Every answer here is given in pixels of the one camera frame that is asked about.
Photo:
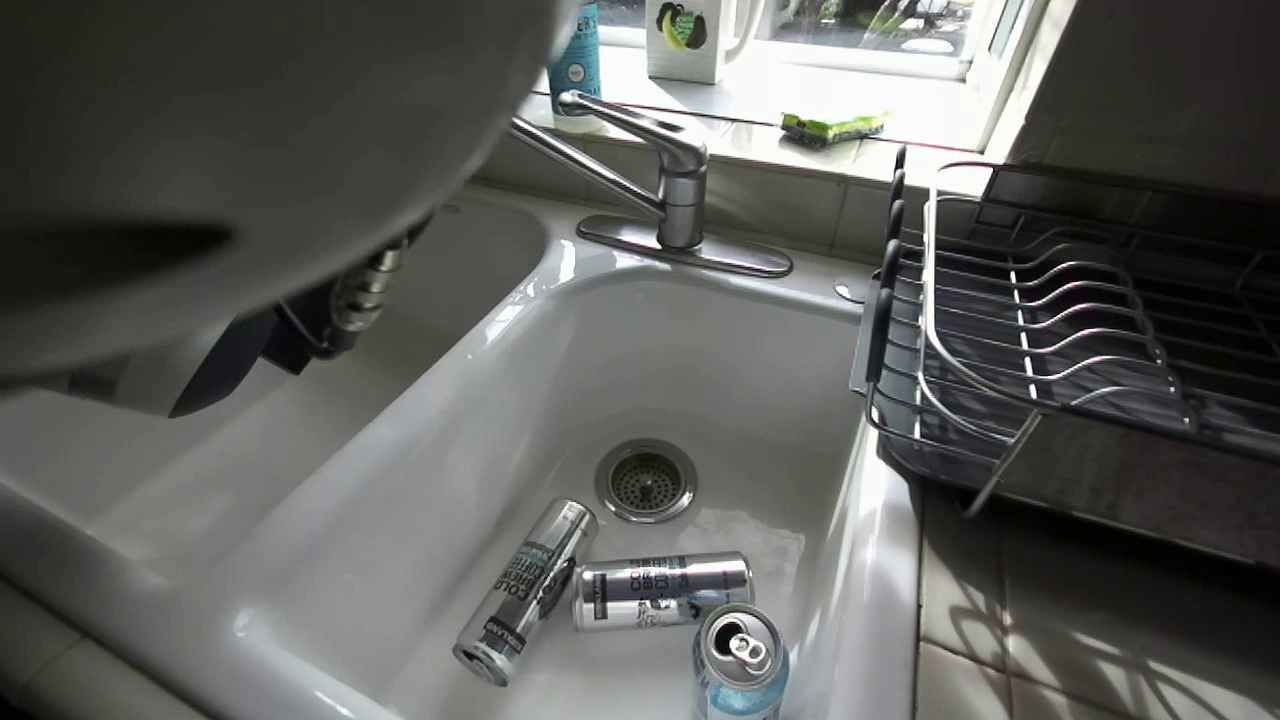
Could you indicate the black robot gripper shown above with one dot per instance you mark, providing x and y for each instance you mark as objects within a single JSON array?
[{"x": 266, "y": 352}]

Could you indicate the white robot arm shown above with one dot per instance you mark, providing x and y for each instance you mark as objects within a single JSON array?
[{"x": 213, "y": 146}]

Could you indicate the white double basin sink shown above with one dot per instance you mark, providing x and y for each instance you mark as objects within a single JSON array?
[{"x": 403, "y": 465}]

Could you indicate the teal label dish soap bottle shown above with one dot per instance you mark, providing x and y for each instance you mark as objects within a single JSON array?
[{"x": 578, "y": 61}]

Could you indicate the chrome sink faucet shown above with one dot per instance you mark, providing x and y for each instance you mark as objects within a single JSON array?
[{"x": 681, "y": 203}]

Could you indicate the tall silver drink can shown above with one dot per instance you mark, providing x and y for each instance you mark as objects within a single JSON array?
[{"x": 524, "y": 593}]

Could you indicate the metal drain strainer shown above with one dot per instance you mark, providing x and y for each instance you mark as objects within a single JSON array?
[{"x": 647, "y": 481}]

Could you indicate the silver can with dark print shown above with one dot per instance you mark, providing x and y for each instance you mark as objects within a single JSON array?
[{"x": 666, "y": 591}]

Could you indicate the white carton with green print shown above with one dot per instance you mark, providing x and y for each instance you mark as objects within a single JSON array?
[{"x": 684, "y": 33}]

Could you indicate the opened blue drink can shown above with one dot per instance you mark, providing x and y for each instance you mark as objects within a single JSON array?
[{"x": 743, "y": 663}]

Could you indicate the green sponge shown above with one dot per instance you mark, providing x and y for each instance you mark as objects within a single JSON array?
[{"x": 831, "y": 129}]

